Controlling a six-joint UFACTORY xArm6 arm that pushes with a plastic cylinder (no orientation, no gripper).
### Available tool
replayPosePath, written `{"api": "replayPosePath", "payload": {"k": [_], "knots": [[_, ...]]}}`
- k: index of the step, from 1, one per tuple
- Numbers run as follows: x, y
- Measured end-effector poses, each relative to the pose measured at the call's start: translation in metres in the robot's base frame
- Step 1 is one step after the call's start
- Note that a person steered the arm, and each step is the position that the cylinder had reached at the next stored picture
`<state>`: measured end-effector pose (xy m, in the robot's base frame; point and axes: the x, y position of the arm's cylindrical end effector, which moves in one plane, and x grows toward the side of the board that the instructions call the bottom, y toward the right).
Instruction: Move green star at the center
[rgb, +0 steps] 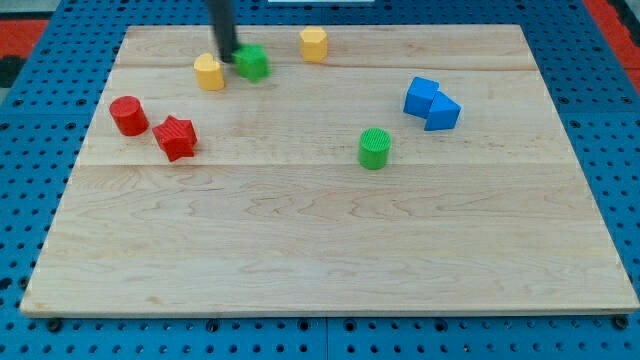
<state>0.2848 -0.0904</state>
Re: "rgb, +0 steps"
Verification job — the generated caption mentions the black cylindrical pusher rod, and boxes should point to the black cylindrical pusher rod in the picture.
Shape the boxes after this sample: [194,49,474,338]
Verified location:
[206,0,240,63]

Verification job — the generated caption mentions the green star block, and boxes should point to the green star block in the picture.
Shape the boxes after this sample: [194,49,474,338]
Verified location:
[232,44,270,83]

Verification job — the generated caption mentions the red star block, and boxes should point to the red star block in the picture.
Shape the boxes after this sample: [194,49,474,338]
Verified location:
[152,115,198,162]

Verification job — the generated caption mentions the yellow heart block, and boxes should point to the yellow heart block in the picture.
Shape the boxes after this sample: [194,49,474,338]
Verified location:
[193,53,225,91]

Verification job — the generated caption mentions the yellow hexagon block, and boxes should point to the yellow hexagon block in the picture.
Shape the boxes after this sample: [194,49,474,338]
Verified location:
[299,26,328,63]

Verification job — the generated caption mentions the red cylinder block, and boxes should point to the red cylinder block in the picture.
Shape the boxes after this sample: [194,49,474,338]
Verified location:
[109,95,149,136]

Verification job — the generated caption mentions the green cylinder block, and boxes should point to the green cylinder block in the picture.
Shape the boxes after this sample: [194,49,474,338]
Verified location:
[358,128,392,170]

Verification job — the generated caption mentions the blue cube block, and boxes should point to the blue cube block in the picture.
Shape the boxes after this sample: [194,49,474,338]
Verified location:
[403,77,440,119]

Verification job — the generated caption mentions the blue triangular prism block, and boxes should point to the blue triangular prism block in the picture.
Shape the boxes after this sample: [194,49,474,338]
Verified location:
[424,91,462,131]

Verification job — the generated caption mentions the light wooden board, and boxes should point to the light wooden board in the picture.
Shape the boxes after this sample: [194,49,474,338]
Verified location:
[20,25,639,318]

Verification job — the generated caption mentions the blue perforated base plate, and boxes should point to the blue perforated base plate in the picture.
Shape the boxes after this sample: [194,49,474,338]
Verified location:
[1,0,639,359]

